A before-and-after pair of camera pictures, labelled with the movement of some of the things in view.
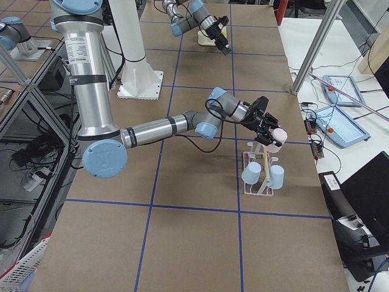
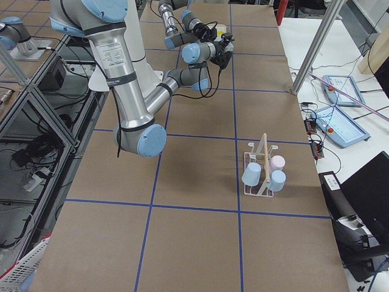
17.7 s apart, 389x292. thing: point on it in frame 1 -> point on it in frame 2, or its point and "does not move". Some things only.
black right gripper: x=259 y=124 -> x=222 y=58
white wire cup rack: x=255 y=174 does not move
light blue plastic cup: x=251 y=173 does not move
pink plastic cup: x=279 y=134 -> x=277 y=162
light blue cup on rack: x=276 y=175 does not move
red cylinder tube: x=282 y=5 does not move
